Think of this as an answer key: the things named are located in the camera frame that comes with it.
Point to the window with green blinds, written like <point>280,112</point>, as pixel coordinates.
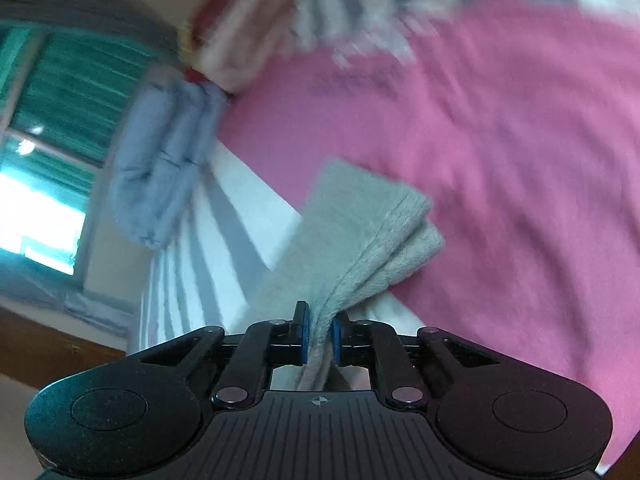
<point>63,96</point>

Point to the colourful folded blanket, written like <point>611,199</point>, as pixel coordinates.
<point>187,49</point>

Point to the striped pink grey bed sheet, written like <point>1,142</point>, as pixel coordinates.
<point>518,119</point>

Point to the grey fleece pants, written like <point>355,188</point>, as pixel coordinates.
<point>360,233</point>

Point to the folded pink blanket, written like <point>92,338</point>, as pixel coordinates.
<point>238,37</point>

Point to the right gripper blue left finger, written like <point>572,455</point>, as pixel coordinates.
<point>249,359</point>

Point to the folded light blue duvet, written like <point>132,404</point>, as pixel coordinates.
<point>165,143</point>

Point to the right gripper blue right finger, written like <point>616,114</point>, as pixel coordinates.
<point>376,347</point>

